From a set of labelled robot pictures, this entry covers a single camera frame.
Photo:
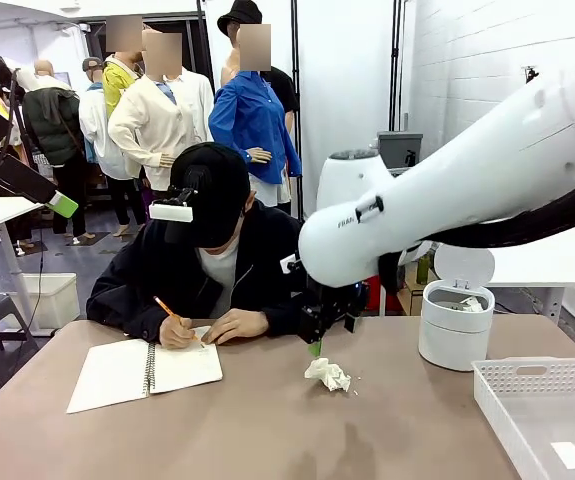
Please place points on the orange pencil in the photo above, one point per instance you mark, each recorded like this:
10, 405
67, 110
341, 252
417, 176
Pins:
164, 306

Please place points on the mannequin in cream jacket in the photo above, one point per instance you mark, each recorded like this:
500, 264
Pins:
157, 115

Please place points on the grey box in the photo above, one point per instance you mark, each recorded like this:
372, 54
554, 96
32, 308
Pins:
399, 145

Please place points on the white label in basket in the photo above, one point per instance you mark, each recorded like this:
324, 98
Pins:
569, 455

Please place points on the mannequin in yellow jacket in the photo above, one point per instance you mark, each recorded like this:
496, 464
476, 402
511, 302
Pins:
114, 85

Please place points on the person in black jacket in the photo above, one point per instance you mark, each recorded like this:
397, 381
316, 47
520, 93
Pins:
267, 250

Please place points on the person's left forearm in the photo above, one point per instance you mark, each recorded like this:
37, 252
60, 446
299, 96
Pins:
287, 315

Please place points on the black tripod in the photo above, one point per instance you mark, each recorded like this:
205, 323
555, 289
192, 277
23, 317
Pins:
532, 75

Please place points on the white paper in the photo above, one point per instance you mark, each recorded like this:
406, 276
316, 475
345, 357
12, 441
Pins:
329, 375
472, 305

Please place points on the large white work table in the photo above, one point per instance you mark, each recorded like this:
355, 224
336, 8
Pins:
557, 260

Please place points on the black bucket hat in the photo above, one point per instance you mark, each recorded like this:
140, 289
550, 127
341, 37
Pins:
239, 15

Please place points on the white head-mounted camera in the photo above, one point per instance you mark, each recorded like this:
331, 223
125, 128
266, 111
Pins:
169, 211

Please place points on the black baseball cap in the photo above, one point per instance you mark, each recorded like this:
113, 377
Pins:
222, 190

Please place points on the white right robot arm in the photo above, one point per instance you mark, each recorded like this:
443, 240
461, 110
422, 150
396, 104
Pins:
442, 190

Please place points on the mannequin in white shirt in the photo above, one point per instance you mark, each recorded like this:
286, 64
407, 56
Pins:
94, 120

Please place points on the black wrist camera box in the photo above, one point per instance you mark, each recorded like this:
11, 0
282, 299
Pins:
353, 320

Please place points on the black light stand pole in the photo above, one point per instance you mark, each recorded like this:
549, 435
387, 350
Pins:
295, 30
395, 75

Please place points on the person's left hand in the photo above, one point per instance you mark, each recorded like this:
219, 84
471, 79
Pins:
239, 325

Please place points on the person's right hand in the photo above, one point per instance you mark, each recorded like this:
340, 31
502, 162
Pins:
177, 334

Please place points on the white perforated plastic basket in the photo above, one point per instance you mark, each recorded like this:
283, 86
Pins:
497, 400

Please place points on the mannequin in blue shirt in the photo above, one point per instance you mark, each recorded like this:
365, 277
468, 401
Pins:
247, 110

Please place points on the white storage bin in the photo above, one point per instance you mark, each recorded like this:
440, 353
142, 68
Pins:
59, 300

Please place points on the person's right forearm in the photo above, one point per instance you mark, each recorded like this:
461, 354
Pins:
117, 305

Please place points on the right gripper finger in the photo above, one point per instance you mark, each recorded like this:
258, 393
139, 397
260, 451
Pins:
327, 322
312, 330

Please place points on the white spiral notebook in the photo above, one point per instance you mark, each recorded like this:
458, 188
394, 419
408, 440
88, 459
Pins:
112, 375

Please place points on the wooden shelf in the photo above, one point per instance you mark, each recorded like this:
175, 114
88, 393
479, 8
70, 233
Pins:
409, 302

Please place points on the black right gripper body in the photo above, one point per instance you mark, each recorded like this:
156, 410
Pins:
334, 300

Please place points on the green bottle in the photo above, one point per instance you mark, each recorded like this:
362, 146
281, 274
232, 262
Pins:
423, 270

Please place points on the white round trash bin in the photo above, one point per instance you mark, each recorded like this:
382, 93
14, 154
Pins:
454, 342

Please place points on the mannequin in black t-shirt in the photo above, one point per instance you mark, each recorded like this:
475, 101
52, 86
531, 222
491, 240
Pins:
284, 90

